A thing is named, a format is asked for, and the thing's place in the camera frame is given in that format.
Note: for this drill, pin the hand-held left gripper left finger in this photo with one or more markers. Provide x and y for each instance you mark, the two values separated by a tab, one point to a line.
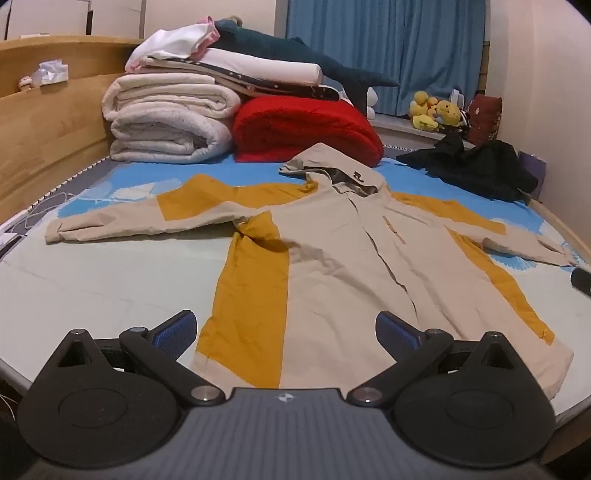
175	333

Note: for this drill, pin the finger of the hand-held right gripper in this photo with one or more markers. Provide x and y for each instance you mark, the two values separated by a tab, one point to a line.
581	279

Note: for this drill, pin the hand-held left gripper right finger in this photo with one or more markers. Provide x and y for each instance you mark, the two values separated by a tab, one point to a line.
396	333

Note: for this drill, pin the beige and mustard hooded jacket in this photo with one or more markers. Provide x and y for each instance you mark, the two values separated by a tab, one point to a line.
332	258

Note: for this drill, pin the pile of black clothes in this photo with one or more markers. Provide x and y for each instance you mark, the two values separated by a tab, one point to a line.
475	166

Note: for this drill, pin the bed with blue white sheet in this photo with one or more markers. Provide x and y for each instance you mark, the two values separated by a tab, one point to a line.
115	277

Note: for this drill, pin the purple box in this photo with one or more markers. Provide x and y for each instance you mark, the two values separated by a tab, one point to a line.
535	168

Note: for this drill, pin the window sill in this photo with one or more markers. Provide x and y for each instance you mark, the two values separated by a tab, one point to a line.
406	131

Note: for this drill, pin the yellow plush toy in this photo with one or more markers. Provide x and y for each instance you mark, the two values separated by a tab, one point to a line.
449	113
423	110

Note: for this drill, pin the folded white quilt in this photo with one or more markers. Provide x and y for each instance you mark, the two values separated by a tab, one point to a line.
166	117

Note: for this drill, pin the folded red blanket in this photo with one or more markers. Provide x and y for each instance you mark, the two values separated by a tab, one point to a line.
300	127

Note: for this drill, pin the wooden headboard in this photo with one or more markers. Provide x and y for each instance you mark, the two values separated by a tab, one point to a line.
46	134

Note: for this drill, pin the white tissue pack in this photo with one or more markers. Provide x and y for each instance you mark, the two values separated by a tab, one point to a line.
50	73

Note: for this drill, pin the pink and white cloth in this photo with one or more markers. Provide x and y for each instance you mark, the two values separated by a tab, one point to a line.
175	41

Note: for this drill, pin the blue curtain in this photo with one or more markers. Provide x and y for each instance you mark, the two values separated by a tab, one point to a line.
392	41

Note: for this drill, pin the dark teal shark plush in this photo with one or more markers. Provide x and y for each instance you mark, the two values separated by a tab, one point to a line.
281	50

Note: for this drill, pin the wooden bed side rail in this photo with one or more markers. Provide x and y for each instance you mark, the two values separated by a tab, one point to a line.
561	226

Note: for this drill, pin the white wall cabinets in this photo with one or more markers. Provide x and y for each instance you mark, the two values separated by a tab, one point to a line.
69	16

